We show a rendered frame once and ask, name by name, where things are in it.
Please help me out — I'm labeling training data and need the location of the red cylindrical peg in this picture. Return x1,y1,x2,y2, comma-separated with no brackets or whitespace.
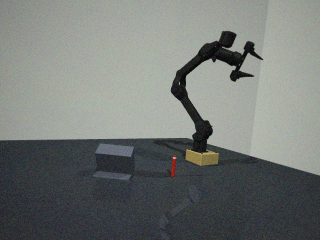
171,155,177,177

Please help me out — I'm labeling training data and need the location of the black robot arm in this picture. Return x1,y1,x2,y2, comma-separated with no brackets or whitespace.
170,31,237,153

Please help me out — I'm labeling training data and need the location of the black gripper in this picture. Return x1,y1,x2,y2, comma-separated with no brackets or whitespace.
225,41,263,82

